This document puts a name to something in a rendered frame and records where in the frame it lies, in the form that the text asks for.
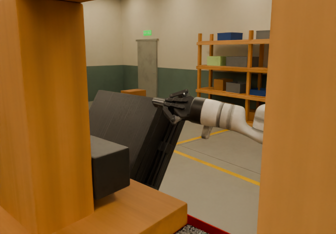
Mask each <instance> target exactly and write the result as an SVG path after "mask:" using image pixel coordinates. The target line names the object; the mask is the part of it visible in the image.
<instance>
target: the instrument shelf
mask: <svg viewBox="0 0 336 234"><path fill-rule="evenodd" d="M93 202H94V213H93V214H91V215H89V216H87V217H85V218H83V219H81V220H78V221H76V222H74V223H72V224H70V225H68V226H66V227H64V228H62V229H60V230H58V231H56V232H54V233H52V234H173V233H175V232H176V231H177V230H179V229H180V228H182V227H183V226H184V225H186V224H187V213H188V204H187V203H186V202H184V201H182V200H180V199H177V198H175V197H173V196H170V195H168V194H166V193H163V192H161V191H159V190H156V189H154V188H151V187H149V186H147V185H144V184H142V183H140V182H137V181H135V180H133V179H130V185H129V186H127V187H125V188H123V189H121V190H118V191H116V192H114V193H112V194H110V195H107V196H105V197H103V198H101V199H99V200H95V199H93ZM0 234H31V233H30V232H29V231H27V230H26V229H25V228H24V227H23V226H22V225H21V224H20V223H19V222H18V221H16V220H15V219H14V218H13V217H12V216H11V215H10V214H9V213H8V212H7V211H6V210H4V209H3V208H2V207H1V206H0Z"/></svg>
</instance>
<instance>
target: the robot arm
mask: <svg viewBox="0 0 336 234"><path fill-rule="evenodd" d="M152 104H153V105H154V106H155V107H157V108H162V109H163V112H164V115H165V116H166V118H167V119H168V120H169V121H170V123H171V124H172V125H173V126H175V125H176V123H177V122H179V121H180V120H181V121H190V122H191V123H195V124H199V125H204V126H203V129H202V133H201V138H203V139H208V138H209V136H210V134H211V131H212V128H213V127H216V128H222V129H226V130H231V131H235V132H238V133H240V134H242V135H245V136H247V137H249V138H251V139H252V140H254V141H256V142H258V143H260V144H263V133H264V118H265V104H262V105H260V106H259V107H258V108H257V109H256V111H255V115H254V120H253V125H252V127H251V126H249V125H248V124H247V122H246V112H245V108H244V107H242V106H239V105H234V104H229V103H224V102H220V101H217V100H213V99H207V98H202V97H195V98H194V97H193V96H190V94H189V90H188V89H184V90H181V91H178V92H175V93H172V94H170V95H169V97H168V98H161V97H154V98H153V100H152ZM172 113H173V114H175V115H172Z"/></svg>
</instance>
